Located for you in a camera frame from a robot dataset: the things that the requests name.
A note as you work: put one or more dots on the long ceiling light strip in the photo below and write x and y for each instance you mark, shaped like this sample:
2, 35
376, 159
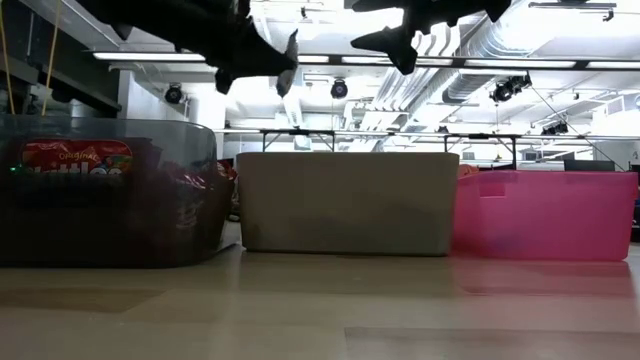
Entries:
520, 63

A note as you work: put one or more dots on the black monitor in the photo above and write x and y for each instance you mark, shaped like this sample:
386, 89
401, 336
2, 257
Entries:
590, 166

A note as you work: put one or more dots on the black ceiling spot lamp cluster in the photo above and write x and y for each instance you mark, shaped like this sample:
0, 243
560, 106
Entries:
510, 87
555, 129

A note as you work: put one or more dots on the orange background object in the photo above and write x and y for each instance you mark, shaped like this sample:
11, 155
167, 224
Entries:
468, 170

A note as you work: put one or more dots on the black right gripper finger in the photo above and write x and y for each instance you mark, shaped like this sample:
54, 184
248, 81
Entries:
385, 5
395, 42

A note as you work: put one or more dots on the black ceiling track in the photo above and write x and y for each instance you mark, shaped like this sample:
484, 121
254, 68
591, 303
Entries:
570, 5

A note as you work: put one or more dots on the silver ventilation duct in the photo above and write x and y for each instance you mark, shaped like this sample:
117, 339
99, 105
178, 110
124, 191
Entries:
500, 50

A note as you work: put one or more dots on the white round ceiling lamp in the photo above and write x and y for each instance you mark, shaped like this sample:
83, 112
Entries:
309, 30

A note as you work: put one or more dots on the pink translucent plastic bin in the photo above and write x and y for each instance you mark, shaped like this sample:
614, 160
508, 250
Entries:
550, 215

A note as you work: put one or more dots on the smoky grey translucent plastic bin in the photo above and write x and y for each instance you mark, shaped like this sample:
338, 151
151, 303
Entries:
100, 225

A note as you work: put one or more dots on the light grey plastic bin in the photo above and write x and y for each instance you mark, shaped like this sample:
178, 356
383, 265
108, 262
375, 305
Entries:
345, 205

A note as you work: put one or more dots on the black framed background table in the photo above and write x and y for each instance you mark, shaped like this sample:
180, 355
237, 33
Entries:
300, 132
480, 136

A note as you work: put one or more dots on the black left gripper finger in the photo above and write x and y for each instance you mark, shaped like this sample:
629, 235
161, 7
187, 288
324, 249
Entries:
227, 82
255, 50

